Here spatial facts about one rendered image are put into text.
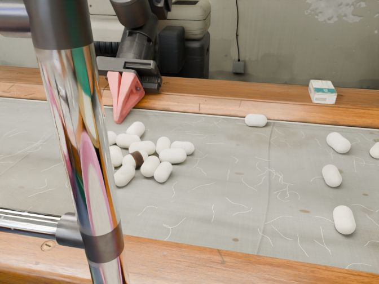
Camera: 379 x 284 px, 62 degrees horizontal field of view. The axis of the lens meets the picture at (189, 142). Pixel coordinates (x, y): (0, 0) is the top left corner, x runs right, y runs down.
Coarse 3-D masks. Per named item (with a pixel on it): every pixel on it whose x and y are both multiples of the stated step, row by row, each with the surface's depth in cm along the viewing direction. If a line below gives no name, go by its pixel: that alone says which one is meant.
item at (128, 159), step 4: (140, 152) 41; (144, 152) 41; (128, 156) 40; (144, 156) 41; (124, 160) 40; (128, 160) 40; (132, 160) 40; (144, 160) 41; (124, 164) 40; (132, 164) 40
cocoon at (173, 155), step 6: (162, 150) 41; (168, 150) 41; (174, 150) 41; (180, 150) 41; (162, 156) 41; (168, 156) 41; (174, 156) 41; (180, 156) 41; (174, 162) 41; (180, 162) 42
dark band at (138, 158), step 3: (132, 153) 40; (135, 153) 40; (138, 153) 40; (132, 156) 40; (135, 156) 40; (138, 156) 40; (141, 156) 40; (135, 159) 40; (138, 159) 40; (141, 159) 40; (135, 162) 40; (138, 162) 40; (141, 162) 40; (138, 165) 40; (141, 165) 41; (135, 168) 41
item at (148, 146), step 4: (132, 144) 43; (136, 144) 42; (140, 144) 42; (144, 144) 43; (148, 144) 43; (152, 144) 43; (132, 148) 42; (136, 148) 42; (140, 148) 42; (144, 148) 42; (148, 148) 42; (152, 148) 43; (132, 152) 42; (148, 152) 43; (152, 152) 43
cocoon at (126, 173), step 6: (120, 168) 38; (126, 168) 38; (132, 168) 38; (114, 174) 37; (120, 174) 37; (126, 174) 37; (132, 174) 38; (120, 180) 37; (126, 180) 37; (120, 186) 37
